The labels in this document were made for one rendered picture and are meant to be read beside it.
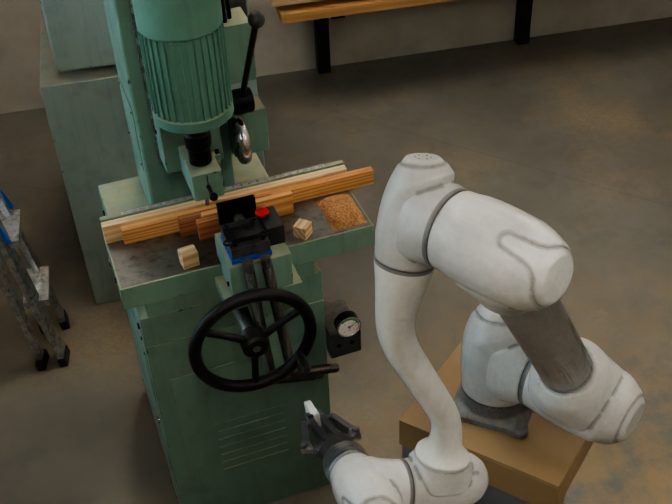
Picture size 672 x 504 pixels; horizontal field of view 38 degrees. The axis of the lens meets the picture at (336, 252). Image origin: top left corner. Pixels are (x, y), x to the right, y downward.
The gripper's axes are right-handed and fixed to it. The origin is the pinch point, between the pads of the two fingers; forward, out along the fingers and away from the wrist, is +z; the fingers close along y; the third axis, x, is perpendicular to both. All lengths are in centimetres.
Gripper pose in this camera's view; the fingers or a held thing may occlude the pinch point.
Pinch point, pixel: (312, 413)
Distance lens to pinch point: 212.6
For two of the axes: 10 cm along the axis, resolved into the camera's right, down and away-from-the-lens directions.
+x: 1.6, 9.2, 3.5
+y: -9.4, 2.5, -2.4
